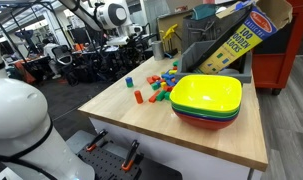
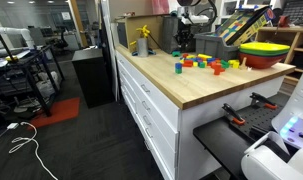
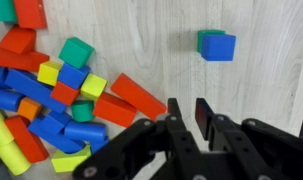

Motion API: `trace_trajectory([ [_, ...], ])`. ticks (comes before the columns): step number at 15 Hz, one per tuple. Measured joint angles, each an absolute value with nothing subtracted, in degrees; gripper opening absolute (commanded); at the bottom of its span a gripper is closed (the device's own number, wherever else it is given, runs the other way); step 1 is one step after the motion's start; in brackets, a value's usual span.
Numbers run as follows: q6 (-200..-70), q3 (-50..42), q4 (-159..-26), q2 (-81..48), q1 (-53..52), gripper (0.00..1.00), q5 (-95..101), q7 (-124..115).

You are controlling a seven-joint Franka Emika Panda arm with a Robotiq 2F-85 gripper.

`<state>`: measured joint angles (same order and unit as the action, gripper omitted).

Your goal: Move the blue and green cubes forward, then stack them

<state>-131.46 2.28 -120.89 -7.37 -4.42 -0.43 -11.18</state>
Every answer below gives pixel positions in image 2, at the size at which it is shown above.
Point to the white power adapter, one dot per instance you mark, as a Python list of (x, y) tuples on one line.
[(13, 126)]

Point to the wooden shelf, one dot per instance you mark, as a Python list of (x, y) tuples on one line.
[(301, 43)]

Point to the red plastic bowl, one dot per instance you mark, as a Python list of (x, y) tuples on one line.
[(261, 61)]

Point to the green wooden cube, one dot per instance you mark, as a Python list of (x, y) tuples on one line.
[(201, 64), (178, 70)]

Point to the black pegboard plate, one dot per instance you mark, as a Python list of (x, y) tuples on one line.
[(261, 120)]

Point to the long yellow wooden block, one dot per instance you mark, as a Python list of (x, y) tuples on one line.
[(204, 56)]

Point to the white drawer cabinet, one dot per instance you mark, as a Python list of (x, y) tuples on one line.
[(157, 110)]

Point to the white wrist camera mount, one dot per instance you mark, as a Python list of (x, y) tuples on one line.
[(194, 18)]

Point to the black cabinet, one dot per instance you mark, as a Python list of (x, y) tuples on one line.
[(92, 76)]

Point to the yellow plastic bowl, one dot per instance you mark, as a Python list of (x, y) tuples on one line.
[(264, 46)]

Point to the blue clamp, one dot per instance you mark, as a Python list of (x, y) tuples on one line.
[(152, 52)]

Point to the natural wooden peg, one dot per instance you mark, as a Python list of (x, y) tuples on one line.
[(243, 64)]

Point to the long red wooden block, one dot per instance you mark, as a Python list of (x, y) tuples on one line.
[(223, 69)]

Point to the grey fabric bin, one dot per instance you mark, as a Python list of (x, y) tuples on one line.
[(169, 33)]

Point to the wooden pillar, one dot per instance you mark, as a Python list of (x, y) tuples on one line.
[(77, 23)]

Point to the yellow wooden cube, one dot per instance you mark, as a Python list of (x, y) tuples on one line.
[(195, 64)]

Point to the brown cardboard box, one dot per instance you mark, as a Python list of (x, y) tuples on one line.
[(156, 30)]

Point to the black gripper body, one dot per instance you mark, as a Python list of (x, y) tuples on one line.
[(186, 31)]

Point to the metal cup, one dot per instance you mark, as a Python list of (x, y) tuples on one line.
[(142, 46)]

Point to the green plastic bowl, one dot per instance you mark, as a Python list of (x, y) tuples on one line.
[(264, 53)]

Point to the dark robot base platform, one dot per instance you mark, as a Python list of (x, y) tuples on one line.
[(217, 140)]

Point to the blue wooden block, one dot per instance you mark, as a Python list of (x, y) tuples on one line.
[(211, 60), (200, 60)]

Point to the long green wooden block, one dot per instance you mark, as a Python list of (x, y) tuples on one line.
[(225, 64)]

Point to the black orange clamp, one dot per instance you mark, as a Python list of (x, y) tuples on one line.
[(262, 100), (232, 115)]

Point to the red wooden cylinder block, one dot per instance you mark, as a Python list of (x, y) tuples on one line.
[(217, 71)]

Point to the black metal frame table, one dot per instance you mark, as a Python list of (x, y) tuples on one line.
[(34, 76)]

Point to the pink plastic sheet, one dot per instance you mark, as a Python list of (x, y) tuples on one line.
[(160, 6)]

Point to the wooden blocks cardboard box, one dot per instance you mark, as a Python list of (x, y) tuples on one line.
[(244, 25)]

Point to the red floor mat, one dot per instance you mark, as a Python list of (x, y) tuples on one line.
[(57, 111)]

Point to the blue wooden cube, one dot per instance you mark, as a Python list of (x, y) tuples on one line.
[(178, 65)]

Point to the grey plastic bin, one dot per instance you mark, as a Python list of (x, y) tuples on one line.
[(217, 50)]

